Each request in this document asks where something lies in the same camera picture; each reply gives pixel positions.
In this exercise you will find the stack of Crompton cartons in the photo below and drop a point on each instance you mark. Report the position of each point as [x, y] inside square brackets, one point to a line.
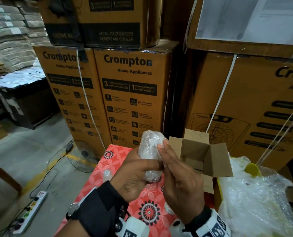
[136, 96]

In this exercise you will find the bubble wrap bundle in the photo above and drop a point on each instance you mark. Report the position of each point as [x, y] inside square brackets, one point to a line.
[255, 200]

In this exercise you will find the clear drinking glass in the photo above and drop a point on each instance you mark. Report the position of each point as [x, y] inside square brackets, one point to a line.
[107, 173]

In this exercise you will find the orange floral tablecloth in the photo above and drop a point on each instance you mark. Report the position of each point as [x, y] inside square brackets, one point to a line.
[149, 209]

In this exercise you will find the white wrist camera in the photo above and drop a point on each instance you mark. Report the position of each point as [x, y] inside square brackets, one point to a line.
[135, 228]
[176, 229]

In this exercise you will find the person's left hand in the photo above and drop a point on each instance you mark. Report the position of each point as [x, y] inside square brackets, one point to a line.
[131, 180]

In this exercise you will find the pile of white papers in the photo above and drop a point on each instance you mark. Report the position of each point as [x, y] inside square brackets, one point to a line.
[18, 79]

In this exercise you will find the black wristband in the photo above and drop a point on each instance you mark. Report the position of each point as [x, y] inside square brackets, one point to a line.
[205, 228]
[99, 209]

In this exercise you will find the white power strip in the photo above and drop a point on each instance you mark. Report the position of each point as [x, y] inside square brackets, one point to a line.
[30, 212]

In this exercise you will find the black power adapter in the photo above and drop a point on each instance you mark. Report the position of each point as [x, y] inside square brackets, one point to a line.
[69, 146]

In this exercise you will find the tape dispenser with tape roll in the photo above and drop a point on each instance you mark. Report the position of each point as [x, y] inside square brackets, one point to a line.
[72, 210]

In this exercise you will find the person's right hand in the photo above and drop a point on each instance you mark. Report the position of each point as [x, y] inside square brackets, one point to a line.
[183, 187]

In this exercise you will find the small cardboard box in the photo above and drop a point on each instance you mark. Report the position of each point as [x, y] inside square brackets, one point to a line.
[200, 155]

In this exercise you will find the yellow plastic bin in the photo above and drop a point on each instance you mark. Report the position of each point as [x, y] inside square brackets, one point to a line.
[252, 169]

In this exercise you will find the brown plastic chair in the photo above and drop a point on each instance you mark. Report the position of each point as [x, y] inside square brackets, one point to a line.
[3, 175]

